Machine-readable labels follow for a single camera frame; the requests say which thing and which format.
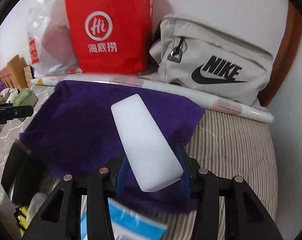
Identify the blue tissue pack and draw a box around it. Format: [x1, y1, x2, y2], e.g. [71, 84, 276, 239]
[79, 198, 169, 240]

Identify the wooden headboard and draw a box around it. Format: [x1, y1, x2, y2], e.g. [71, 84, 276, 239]
[0, 55, 28, 90]

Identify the yellow Adidas pouch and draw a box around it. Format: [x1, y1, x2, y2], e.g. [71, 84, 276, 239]
[14, 206, 29, 237]

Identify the brown wooden door frame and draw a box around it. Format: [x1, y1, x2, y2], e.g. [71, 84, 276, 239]
[258, 3, 302, 107]

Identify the clear plastic bag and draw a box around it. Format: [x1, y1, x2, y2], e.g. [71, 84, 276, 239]
[26, 192, 47, 226]

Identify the purple towel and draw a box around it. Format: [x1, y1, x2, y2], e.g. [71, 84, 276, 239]
[18, 80, 206, 215]

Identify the dark green tea tin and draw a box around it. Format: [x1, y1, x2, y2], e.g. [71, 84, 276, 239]
[1, 140, 56, 206]

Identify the brown patterned book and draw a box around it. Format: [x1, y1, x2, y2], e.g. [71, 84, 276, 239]
[23, 65, 34, 88]

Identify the white foam sponge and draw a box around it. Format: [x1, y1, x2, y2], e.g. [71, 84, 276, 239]
[111, 94, 183, 192]

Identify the white Miniso plastic bag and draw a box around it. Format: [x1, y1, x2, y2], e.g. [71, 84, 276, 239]
[27, 0, 82, 77]

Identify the grey Nike bag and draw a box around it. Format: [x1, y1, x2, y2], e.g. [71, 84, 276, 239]
[149, 14, 273, 106]

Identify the green pocket tissue pack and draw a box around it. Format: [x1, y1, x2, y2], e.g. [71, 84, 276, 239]
[13, 88, 38, 107]

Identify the rolled patterned poster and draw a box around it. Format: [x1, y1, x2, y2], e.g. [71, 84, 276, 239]
[31, 74, 274, 124]

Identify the red Haidilao paper bag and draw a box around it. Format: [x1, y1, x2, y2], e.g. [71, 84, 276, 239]
[65, 0, 154, 75]

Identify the white spotted plush toy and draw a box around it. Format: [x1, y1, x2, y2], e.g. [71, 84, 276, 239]
[0, 88, 19, 103]

